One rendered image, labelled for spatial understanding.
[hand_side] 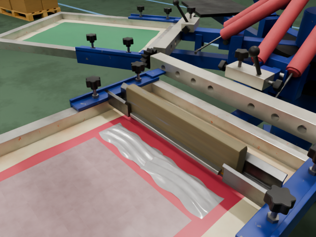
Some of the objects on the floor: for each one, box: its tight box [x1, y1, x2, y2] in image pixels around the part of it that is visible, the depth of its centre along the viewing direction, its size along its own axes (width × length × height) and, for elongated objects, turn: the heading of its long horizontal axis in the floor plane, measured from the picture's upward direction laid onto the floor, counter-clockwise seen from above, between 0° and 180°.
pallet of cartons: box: [0, 0, 61, 21], centre depth 569 cm, size 118×85×41 cm
